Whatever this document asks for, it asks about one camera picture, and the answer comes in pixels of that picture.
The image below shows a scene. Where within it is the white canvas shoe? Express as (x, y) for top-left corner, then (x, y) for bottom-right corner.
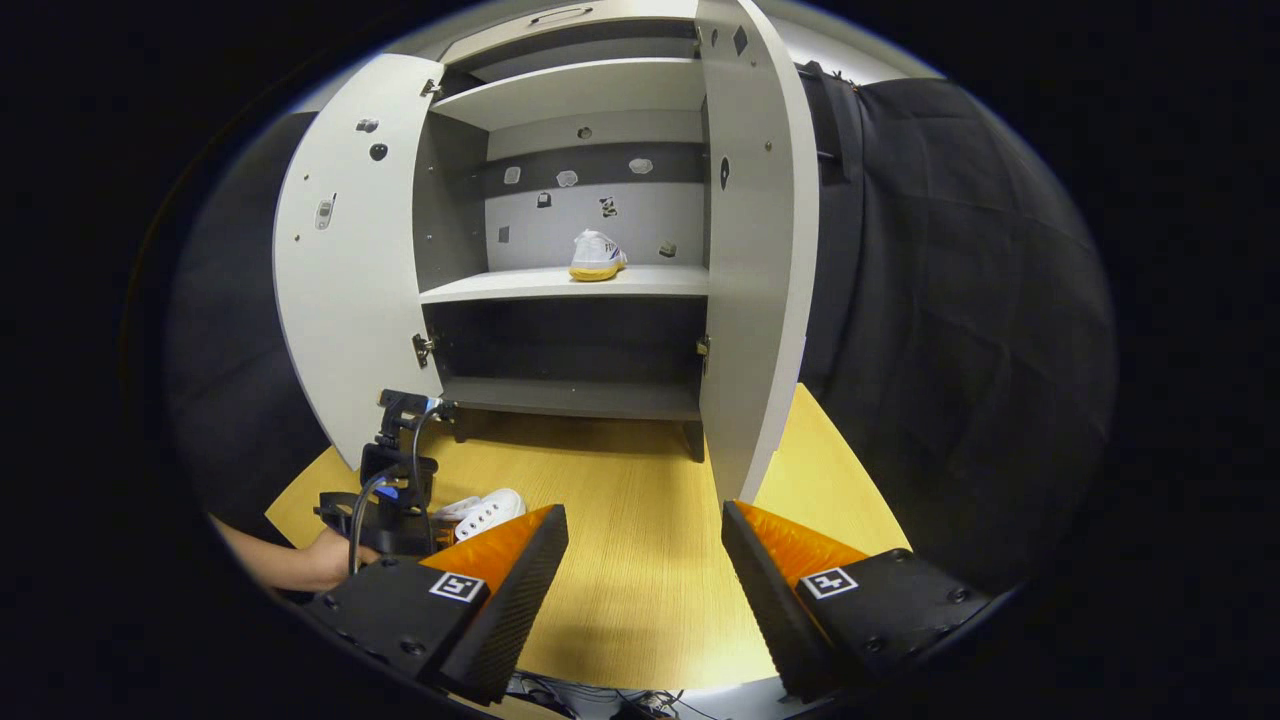
(569, 228), (630, 283)
(434, 487), (528, 544)

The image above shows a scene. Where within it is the grey shoe cabinet door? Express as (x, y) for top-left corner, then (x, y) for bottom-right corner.
(694, 0), (822, 507)
(273, 53), (447, 472)

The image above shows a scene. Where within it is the bundle of black cables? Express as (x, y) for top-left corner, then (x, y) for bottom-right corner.
(505, 672), (703, 720)

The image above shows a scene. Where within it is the grey shoe cabinet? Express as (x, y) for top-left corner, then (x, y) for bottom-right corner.
(412, 0), (712, 464)

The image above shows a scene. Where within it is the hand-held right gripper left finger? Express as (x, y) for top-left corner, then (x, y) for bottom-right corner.
(303, 504), (570, 707)

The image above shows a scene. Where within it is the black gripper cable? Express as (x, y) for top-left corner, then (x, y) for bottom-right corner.
(346, 398), (445, 577)

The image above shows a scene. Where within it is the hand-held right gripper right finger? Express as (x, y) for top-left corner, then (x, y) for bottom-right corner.
(721, 499), (993, 703)

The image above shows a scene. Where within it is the grey cabinet drawer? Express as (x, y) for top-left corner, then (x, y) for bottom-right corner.
(438, 0), (701, 63)

